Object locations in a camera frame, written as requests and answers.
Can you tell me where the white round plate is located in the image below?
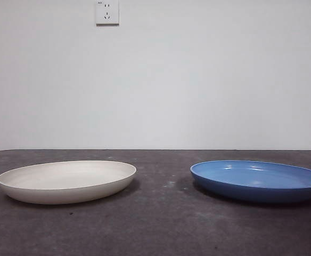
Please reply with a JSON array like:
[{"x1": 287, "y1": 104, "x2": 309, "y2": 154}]
[{"x1": 0, "y1": 159, "x2": 137, "y2": 205}]

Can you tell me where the blue round plate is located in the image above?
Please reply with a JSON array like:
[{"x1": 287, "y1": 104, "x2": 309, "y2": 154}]
[{"x1": 190, "y1": 159, "x2": 311, "y2": 203}]

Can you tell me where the white wall power socket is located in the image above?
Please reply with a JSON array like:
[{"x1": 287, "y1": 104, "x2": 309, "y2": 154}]
[{"x1": 95, "y1": 0, "x2": 120, "y2": 27}]

